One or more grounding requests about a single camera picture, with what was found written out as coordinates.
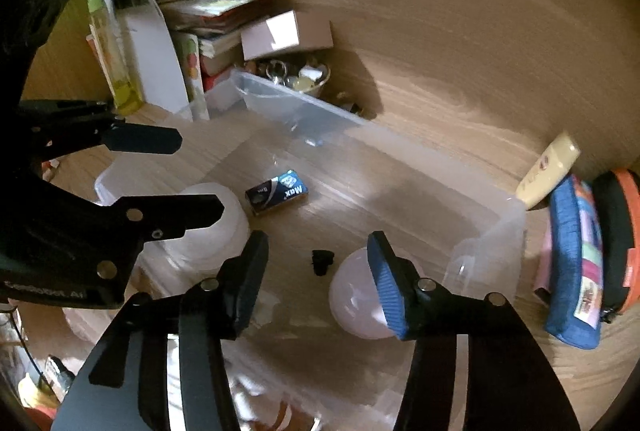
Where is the white file holder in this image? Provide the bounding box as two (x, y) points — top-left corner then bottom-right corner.
(100, 0), (193, 114)

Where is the black orange round case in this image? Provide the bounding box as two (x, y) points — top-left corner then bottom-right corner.
(592, 168), (640, 324)

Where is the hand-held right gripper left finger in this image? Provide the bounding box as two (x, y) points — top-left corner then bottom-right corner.
(50, 231), (271, 431)

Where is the orange green packet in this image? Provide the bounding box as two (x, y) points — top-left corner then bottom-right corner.
(17, 373), (63, 423)

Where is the small black clip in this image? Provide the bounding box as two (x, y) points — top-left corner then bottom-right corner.
(311, 249), (337, 277)

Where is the cream squeeze tube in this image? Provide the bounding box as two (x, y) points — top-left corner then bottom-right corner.
(515, 132), (582, 210)

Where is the pink booklet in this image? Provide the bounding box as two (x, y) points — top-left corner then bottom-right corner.
(532, 221), (554, 303)

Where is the translucent plastic jar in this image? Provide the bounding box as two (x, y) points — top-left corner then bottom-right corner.
(145, 182), (251, 272)

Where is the wooden desktop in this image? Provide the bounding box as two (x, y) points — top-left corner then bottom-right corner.
(0, 36), (640, 431)

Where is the pale pink round lid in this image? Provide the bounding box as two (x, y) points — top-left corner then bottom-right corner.
(328, 247), (428, 340)

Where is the macaron print box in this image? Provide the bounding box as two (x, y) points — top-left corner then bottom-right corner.
(172, 31), (211, 122)

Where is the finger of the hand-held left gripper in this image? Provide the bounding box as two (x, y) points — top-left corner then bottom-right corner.
(20, 99), (183, 158)
(62, 193), (225, 308)

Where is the yellow green bottle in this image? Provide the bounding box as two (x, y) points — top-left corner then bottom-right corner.
(86, 0), (146, 116)

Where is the clear plastic storage box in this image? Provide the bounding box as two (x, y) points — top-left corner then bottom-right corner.
(94, 70), (527, 431)

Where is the pink cardboard box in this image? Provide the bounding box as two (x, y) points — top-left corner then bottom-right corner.
(241, 10), (334, 62)

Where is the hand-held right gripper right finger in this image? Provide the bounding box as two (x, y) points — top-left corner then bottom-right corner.
(366, 231), (581, 431)

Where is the pile of boxes and markers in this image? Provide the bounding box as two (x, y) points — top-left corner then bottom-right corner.
(157, 0), (291, 62)

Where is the glass bowl of trinkets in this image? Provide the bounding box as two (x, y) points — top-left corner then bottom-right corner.
(245, 56), (332, 98)

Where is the blue pencil case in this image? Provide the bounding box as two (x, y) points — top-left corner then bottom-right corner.
(544, 175), (606, 351)

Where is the blue battery pack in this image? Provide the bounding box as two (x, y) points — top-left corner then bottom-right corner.
(245, 169), (309, 217)

